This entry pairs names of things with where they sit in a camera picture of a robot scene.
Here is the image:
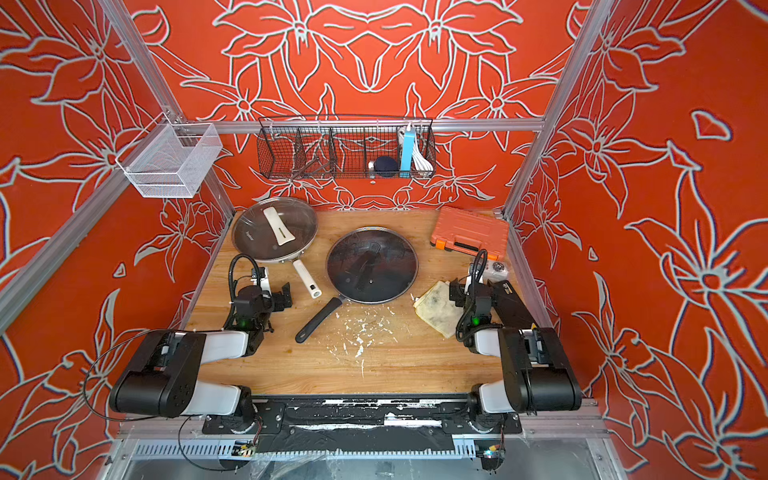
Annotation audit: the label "yellow cleaning cloth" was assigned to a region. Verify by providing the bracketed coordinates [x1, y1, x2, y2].
[413, 281, 463, 338]

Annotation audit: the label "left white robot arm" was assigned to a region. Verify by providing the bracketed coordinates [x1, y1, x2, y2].
[109, 283, 292, 426]

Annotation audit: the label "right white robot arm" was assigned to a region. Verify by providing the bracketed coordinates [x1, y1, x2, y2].
[449, 279, 583, 415]

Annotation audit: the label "small clear plastic container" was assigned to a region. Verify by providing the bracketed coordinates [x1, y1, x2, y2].
[483, 261, 509, 283]

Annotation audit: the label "orange tool case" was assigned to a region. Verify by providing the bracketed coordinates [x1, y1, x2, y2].
[430, 206, 508, 261]

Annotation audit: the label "black frying pan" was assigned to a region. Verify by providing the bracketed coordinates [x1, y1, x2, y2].
[294, 226, 419, 344]

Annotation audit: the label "light blue bottle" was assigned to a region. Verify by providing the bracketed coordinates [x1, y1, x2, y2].
[399, 129, 415, 178]

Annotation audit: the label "dark blue round object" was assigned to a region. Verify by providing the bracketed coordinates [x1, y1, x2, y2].
[368, 156, 400, 178]

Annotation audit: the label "clear plastic bin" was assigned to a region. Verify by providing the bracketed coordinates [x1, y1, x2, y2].
[120, 123, 222, 199]

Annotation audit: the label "pan with white handle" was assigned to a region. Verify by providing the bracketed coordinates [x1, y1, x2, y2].
[231, 196, 323, 299]

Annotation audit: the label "glass lid white handle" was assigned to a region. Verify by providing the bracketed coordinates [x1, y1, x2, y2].
[231, 196, 319, 263]

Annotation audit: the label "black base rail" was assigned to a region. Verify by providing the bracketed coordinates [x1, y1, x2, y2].
[202, 394, 522, 458]

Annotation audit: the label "white cable bundle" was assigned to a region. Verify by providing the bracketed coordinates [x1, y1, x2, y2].
[411, 136, 434, 178]

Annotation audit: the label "black wire basket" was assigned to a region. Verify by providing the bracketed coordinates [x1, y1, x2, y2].
[256, 115, 437, 180]

